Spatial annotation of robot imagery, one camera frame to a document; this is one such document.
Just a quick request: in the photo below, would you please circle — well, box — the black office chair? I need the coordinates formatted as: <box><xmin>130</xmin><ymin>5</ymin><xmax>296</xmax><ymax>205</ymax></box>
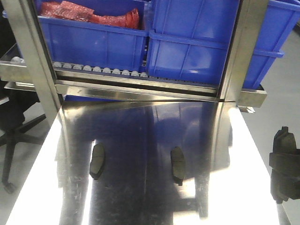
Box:
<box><xmin>0</xmin><ymin>7</ymin><xmax>47</xmax><ymax>195</ymax></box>

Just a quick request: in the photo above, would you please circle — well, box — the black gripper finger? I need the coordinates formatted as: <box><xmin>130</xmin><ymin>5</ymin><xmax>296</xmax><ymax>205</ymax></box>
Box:
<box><xmin>278</xmin><ymin>174</ymin><xmax>300</xmax><ymax>201</ymax></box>
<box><xmin>269</xmin><ymin>149</ymin><xmax>300</xmax><ymax>175</ymax></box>

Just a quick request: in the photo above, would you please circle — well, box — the stainless steel rack frame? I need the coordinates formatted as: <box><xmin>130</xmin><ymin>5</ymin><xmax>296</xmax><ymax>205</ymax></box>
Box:
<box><xmin>0</xmin><ymin>0</ymin><xmax>268</xmax><ymax>123</ymax></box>

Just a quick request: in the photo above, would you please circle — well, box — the large blue plastic bin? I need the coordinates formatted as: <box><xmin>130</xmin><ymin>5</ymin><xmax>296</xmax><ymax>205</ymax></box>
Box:
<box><xmin>146</xmin><ymin>0</ymin><xmax>300</xmax><ymax>89</ymax></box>

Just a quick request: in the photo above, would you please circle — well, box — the red plastic bag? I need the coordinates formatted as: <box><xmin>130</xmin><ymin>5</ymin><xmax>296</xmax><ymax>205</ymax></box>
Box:
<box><xmin>39</xmin><ymin>0</ymin><xmax>140</xmax><ymax>29</ymax></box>

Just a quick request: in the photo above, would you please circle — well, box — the blue bin with red bag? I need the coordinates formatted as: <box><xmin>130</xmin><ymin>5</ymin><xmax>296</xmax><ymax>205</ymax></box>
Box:
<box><xmin>38</xmin><ymin>0</ymin><xmax>150</xmax><ymax>71</ymax></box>

